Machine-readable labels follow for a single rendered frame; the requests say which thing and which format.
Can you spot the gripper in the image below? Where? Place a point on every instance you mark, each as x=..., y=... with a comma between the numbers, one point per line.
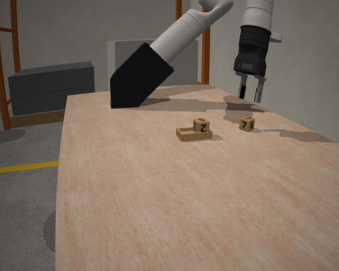
x=253, y=47

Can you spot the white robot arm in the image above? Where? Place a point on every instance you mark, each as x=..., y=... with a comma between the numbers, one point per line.
x=193, y=23

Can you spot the tan wooden number cube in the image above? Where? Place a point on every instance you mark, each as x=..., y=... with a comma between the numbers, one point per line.
x=201, y=125
x=247, y=123

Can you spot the tan wooden tray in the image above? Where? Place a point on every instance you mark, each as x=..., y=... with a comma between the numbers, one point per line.
x=187, y=134

